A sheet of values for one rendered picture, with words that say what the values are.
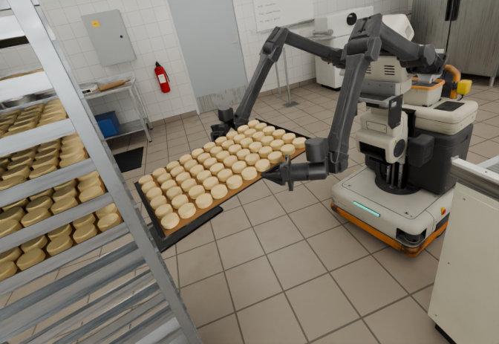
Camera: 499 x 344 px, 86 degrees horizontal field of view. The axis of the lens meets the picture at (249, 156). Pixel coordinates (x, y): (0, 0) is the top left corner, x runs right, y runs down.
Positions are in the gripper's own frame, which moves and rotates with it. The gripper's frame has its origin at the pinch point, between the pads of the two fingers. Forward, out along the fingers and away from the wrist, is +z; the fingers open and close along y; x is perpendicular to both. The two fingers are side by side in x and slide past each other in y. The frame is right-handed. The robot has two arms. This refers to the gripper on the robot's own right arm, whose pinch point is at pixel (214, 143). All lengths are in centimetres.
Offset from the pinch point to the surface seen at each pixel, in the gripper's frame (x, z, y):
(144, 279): -3, 60, -9
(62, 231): -18, 61, 11
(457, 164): 87, 12, -13
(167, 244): -80, -25, -94
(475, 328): 93, 31, -75
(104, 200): -2, 58, 18
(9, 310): -67, 64, -24
